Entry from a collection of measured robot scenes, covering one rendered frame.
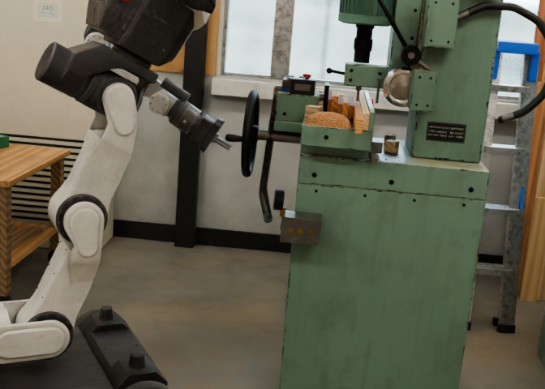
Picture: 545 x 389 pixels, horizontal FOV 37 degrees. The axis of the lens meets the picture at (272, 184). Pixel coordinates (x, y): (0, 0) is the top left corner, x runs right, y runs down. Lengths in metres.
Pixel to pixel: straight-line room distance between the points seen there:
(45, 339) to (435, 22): 1.44
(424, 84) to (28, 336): 1.34
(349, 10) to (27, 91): 1.79
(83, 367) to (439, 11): 1.47
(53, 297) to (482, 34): 1.48
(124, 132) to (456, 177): 0.99
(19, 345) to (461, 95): 1.49
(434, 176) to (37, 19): 2.05
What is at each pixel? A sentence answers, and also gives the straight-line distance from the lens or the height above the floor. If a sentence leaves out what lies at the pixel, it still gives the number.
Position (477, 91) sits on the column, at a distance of 2.56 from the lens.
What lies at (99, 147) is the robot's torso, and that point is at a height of 0.82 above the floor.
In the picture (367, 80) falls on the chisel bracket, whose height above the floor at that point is 1.02.
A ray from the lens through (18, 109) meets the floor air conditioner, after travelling 3.88.
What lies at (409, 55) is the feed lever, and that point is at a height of 1.12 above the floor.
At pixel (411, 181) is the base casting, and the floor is 0.75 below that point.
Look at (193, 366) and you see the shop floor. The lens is 2.85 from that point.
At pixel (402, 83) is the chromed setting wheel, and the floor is 1.03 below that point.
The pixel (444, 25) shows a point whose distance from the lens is 2.45.
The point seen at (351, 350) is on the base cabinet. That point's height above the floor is 0.18.
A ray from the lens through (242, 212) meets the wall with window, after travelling 4.04.
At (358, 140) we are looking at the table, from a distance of 2.37.
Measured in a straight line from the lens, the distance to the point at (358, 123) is 2.30.
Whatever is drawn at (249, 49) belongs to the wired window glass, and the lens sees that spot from 3.98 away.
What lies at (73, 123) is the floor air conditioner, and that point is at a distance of 3.80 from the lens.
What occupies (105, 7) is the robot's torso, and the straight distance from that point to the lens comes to 2.17.
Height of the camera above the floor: 1.27
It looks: 13 degrees down
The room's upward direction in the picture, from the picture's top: 5 degrees clockwise
